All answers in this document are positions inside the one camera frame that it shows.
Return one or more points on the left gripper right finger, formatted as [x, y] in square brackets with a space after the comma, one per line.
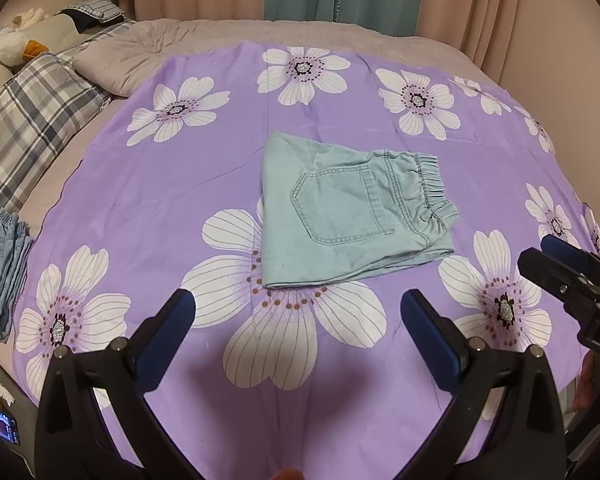
[448, 354]

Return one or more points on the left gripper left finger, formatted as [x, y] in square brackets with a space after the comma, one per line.
[153, 346]

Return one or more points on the person right hand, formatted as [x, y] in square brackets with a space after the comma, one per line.
[586, 388]

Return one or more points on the grey quilt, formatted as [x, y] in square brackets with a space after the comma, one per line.
[121, 62]

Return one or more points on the plaid pillow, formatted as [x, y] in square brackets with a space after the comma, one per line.
[42, 108]

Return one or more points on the folded blue jeans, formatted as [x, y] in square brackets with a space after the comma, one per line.
[15, 245]

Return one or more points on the white goose plush toy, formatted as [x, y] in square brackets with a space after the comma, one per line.
[16, 48]

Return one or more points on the purple floral bedsheet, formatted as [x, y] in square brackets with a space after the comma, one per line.
[323, 378]

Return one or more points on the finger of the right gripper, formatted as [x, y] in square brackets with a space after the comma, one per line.
[556, 253]
[570, 277]

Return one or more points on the light green strawberry pants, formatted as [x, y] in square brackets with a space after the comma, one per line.
[333, 214]

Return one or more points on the striped folded pillow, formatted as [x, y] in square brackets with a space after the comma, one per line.
[103, 11]

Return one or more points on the smartphone with lit screen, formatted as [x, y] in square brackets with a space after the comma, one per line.
[8, 429]

